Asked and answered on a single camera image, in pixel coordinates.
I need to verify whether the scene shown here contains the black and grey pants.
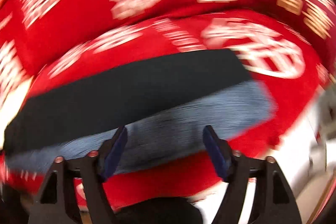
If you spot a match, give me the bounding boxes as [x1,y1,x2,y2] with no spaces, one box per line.
[3,50,274,173]

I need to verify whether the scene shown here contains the white furniture beside bed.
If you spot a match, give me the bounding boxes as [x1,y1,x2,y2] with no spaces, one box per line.
[287,85,335,197]

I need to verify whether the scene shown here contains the red blanket with white characters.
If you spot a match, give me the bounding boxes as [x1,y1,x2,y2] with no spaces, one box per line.
[1,10,327,209]

